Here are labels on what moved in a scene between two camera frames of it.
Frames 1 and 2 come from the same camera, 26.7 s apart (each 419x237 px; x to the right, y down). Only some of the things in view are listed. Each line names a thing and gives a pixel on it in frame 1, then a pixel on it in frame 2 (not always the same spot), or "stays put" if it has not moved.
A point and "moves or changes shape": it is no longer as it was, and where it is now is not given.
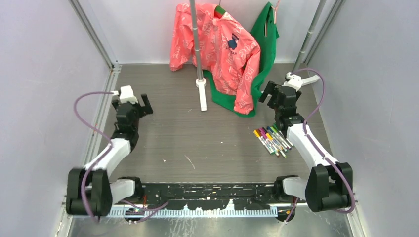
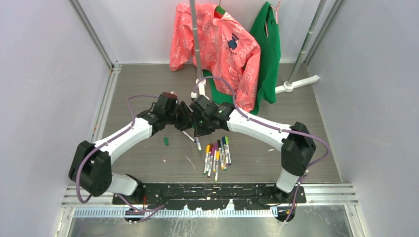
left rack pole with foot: x=200 y=81 stays put
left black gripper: x=146 y=109 to x=187 y=122
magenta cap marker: x=269 y=144 to x=212 y=151
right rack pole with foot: x=293 y=79 stays put
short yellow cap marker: x=269 y=138 to x=216 y=169
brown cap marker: x=265 y=141 to x=210 y=147
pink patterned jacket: x=229 y=55 stays put
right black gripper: x=271 y=89 to x=199 y=131
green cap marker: x=281 y=138 moves or changes shape
